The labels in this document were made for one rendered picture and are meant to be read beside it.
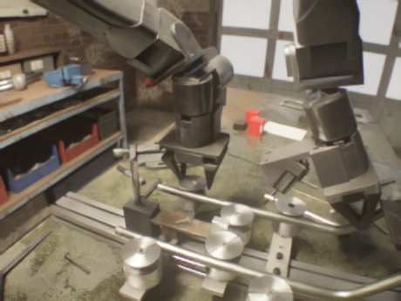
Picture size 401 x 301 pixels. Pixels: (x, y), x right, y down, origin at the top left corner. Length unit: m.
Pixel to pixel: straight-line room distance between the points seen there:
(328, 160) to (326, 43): 0.14
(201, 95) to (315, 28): 0.17
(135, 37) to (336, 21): 0.22
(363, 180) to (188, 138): 0.24
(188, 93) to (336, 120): 0.19
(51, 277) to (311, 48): 0.47
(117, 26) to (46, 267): 0.37
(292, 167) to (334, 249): 0.23
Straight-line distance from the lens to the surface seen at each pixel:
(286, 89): 3.38
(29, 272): 0.50
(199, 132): 0.40
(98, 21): 0.34
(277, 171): 0.37
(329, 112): 0.33
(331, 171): 0.35
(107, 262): 0.47
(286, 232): 0.46
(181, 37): 0.37
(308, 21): 0.29
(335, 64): 0.32
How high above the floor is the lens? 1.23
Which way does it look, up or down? 27 degrees down
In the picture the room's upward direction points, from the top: 3 degrees clockwise
